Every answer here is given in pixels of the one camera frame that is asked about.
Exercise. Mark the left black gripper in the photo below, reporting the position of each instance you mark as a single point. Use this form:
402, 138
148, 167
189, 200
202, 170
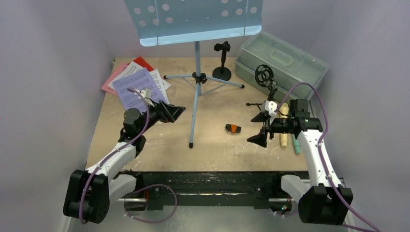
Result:
165, 114

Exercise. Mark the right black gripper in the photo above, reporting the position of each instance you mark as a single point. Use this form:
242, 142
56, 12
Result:
265, 127

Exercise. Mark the cream yellow microphone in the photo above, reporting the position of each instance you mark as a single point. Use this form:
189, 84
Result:
283, 113

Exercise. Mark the mint green microphone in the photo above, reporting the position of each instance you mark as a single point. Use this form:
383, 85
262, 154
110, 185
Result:
296, 145

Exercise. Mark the lavender sheet music page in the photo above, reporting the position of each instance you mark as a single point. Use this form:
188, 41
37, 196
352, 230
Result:
139, 80

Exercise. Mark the black tripod shock-mount stand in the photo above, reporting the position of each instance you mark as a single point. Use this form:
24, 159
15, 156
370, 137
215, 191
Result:
264, 77

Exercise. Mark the white sheet music page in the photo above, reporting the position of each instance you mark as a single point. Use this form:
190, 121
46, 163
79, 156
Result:
162, 84
131, 69

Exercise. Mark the red sheet music page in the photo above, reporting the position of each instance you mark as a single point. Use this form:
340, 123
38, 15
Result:
143, 63

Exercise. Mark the black round-base mic stand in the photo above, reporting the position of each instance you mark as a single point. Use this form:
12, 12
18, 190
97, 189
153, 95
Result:
222, 72

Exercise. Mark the pink sheet music page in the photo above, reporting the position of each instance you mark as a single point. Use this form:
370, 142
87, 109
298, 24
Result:
113, 75

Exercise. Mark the blue music stand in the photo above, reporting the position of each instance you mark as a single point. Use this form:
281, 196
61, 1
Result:
164, 22

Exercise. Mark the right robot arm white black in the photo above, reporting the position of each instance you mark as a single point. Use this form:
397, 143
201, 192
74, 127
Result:
324, 200

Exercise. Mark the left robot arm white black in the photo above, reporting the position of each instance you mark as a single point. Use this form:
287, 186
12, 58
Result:
91, 191

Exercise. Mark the green translucent storage case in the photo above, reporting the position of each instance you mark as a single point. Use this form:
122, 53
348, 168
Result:
290, 65

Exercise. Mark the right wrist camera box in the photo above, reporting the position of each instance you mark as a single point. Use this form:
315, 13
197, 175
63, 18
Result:
269, 110

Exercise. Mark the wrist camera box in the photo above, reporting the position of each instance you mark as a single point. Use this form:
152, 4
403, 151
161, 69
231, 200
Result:
269, 110
146, 94

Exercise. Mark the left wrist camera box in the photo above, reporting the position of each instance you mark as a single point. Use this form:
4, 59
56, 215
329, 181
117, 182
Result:
146, 94

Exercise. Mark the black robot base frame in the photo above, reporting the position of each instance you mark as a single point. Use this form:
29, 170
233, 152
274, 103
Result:
256, 189

